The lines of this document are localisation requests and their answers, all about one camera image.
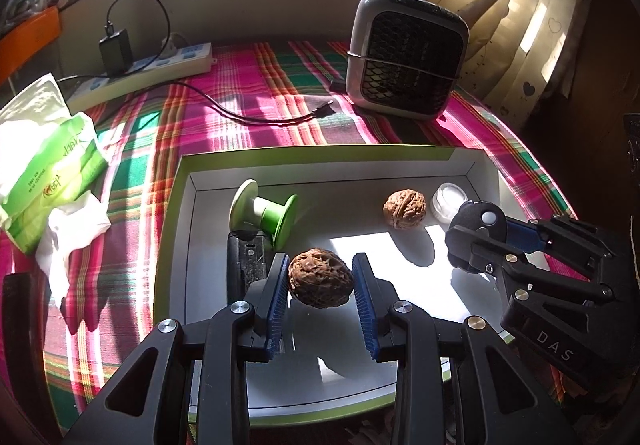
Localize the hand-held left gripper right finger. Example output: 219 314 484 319
351 252 588 445

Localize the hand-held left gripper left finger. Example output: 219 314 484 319
60 252 292 445

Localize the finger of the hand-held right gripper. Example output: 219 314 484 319
467 240 615 306
502 217 618 258

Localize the dark pitted walnut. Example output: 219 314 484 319
287 248 356 310

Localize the black gadget with clear cap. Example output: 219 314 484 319
226 232 273 306

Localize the shallow white cardboard box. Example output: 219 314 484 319
152 146 518 431

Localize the green thread spool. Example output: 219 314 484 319
229 179 299 248

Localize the brown wrinkled walnut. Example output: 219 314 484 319
383 190 428 230

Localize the grey portable fan heater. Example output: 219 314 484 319
346 0 471 122

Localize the white crumpled tissue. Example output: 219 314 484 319
35 192 112 333

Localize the pink green plaid cloth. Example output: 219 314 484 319
0 40 576 445

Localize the green tissue pack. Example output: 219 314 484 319
0 73 112 256

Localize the white power strip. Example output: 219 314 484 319
66 41 214 113

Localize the black charger adapter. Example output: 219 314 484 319
98 27 135 76

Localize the orange storage box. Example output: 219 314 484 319
0 7 63 70

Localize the black cable with plug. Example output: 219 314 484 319
55 75 337 126

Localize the black charger cable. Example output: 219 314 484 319
105 0 173 50

